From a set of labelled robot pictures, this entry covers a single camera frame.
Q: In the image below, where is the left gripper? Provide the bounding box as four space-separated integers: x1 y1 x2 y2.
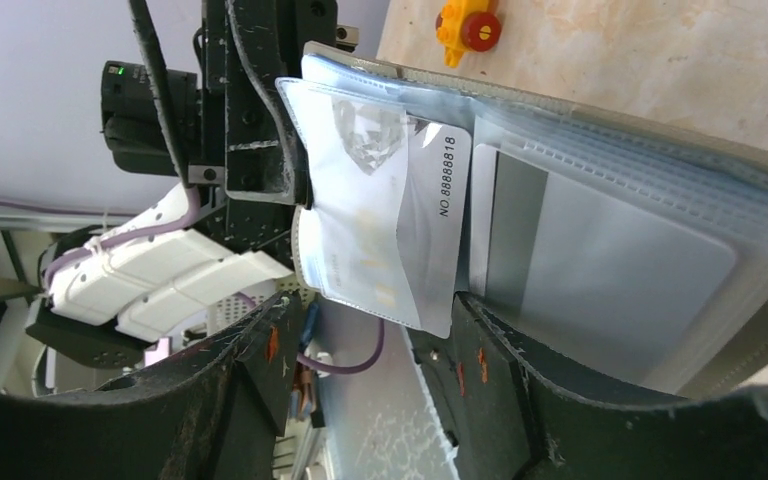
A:
101 1 359 255

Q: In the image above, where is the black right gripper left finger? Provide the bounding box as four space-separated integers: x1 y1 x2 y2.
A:
0 291 305 479

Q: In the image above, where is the grey card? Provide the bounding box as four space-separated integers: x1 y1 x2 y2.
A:
469 144 737 384

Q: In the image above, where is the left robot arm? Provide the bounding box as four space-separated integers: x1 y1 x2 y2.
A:
26 1 347 369

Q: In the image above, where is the yellow toy brick car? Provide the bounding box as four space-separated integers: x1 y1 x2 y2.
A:
435 0 502 68

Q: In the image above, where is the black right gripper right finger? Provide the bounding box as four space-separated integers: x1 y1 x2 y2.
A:
410 292 768 479

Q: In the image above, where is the silver VIP card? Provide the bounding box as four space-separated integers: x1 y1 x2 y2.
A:
286 89 472 338

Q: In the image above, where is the grey leather card holder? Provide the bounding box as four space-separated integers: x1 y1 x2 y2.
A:
276 45 768 397

